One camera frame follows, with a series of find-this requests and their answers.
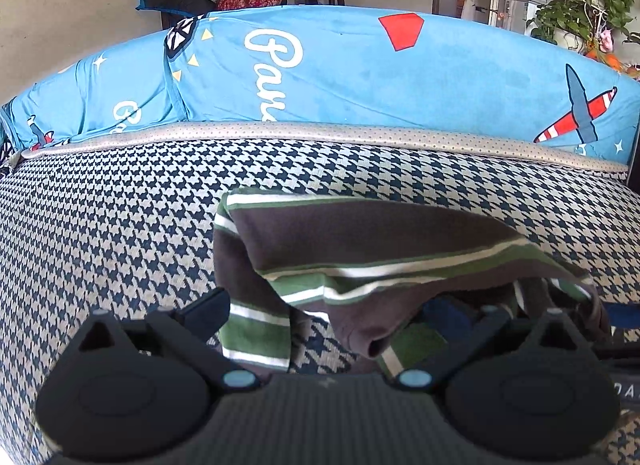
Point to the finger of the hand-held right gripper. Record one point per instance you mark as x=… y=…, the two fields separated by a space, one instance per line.
x=625 y=316
x=627 y=390

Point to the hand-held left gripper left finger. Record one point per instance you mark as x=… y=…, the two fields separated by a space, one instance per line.
x=210 y=310

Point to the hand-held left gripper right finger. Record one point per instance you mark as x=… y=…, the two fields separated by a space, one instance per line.
x=447 y=319

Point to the green brown striped t-shirt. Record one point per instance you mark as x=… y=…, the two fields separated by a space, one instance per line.
x=350 y=230

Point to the houndstooth sofa cover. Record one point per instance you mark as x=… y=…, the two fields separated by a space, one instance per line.
x=125 y=225

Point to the orange toy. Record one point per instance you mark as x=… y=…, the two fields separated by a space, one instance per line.
x=607 y=59

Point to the blue airplane print blanket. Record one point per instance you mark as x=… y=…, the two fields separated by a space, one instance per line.
x=350 y=70

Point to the trailing green potted plant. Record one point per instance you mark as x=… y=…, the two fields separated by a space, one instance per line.
x=585 y=0

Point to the white appliance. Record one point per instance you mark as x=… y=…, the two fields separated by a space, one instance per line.
x=520 y=7

